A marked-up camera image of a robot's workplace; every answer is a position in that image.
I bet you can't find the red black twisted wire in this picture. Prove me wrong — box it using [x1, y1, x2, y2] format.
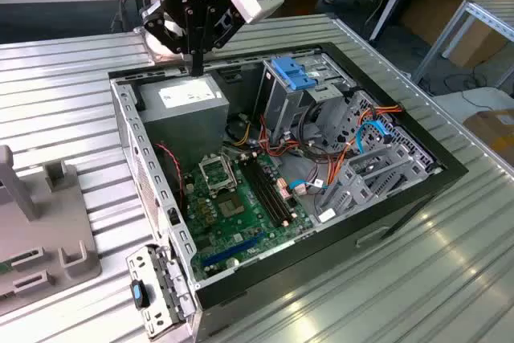
[154, 141, 186, 211]

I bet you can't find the blue expansion slot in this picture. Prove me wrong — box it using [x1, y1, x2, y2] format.
[200, 238, 258, 267]

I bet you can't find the grey power supply unit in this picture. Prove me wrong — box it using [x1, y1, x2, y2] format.
[136, 76, 230, 175]

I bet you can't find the black blue latch button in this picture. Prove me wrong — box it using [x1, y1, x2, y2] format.
[128, 278, 150, 312]

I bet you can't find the black open PC case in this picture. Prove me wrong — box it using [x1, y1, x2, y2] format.
[107, 41, 470, 343]

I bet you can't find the square chipset chip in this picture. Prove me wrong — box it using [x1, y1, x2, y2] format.
[218, 194, 246, 218]

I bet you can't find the grey metal shelf frame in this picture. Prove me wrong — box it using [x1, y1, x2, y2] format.
[411, 0, 514, 91]

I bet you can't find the red orange wire bundle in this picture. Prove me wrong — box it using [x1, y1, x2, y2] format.
[259, 113, 300, 158]

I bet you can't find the blue plastic drive latch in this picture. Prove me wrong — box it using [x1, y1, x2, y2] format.
[271, 56, 320, 92]

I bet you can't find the brown cardboard box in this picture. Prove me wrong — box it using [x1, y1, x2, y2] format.
[461, 108, 514, 163]
[445, 17, 514, 69]

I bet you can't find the grey slot retention bracket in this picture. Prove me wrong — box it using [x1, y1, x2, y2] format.
[126, 243, 198, 340]

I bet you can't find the blue SATA wire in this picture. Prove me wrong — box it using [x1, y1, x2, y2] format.
[288, 178, 308, 196]
[355, 119, 394, 156]

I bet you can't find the metal CPU socket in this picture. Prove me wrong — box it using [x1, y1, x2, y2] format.
[198, 153, 238, 195]

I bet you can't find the grey optical drive cage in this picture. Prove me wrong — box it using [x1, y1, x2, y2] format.
[252, 53, 358, 151]

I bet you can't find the orange red power wire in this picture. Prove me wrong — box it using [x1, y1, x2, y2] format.
[325, 104, 404, 190]

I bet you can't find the black slanted pole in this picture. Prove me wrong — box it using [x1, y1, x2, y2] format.
[369, 0, 427, 43]

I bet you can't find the green RAM stick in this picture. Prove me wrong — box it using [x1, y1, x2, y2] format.
[0, 252, 32, 276]

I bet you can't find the thick black cable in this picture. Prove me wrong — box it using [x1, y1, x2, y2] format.
[300, 100, 335, 160]

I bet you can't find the grey parts rack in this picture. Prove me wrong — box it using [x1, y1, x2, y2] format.
[0, 144, 104, 316]

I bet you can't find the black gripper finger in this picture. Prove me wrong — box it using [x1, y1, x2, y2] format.
[140, 0, 200, 78]
[198, 5, 246, 78]

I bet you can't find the black RAM slot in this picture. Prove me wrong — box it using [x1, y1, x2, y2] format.
[255, 157, 296, 223]
[239, 160, 280, 228]
[250, 157, 291, 225]
[245, 159, 285, 227]

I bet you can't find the green motherboard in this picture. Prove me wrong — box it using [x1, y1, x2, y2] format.
[182, 149, 318, 280]

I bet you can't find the yellow black wire bundle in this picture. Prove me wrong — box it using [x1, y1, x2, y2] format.
[224, 117, 252, 148]

